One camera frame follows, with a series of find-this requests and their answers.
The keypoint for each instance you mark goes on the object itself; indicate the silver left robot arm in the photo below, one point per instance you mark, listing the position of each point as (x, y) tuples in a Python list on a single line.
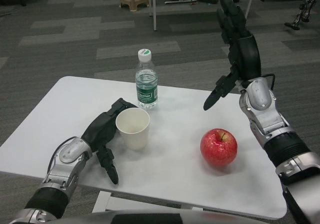
[(62, 169)]

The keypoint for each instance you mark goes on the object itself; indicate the red apple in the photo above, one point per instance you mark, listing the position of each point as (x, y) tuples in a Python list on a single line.
[(218, 151)]

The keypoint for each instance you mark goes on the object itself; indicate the silver standing robot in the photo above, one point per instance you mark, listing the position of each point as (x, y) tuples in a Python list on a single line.
[(303, 9)]

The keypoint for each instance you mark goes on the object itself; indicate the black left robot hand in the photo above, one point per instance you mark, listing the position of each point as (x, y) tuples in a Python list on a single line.
[(100, 129)]

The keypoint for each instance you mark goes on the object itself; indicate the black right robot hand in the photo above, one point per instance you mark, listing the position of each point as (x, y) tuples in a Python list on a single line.
[(247, 56)]

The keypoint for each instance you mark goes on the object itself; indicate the white desk frame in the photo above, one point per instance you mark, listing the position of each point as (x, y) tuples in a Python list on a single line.
[(153, 9)]

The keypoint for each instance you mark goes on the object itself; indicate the white paper cup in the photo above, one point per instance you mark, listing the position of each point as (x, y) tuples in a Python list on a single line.
[(135, 134)]

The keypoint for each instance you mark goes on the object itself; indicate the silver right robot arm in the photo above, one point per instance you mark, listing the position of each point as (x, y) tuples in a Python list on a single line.
[(270, 119)]

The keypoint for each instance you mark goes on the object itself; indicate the clear green-label water bottle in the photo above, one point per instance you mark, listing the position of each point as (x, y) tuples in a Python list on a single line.
[(146, 89)]

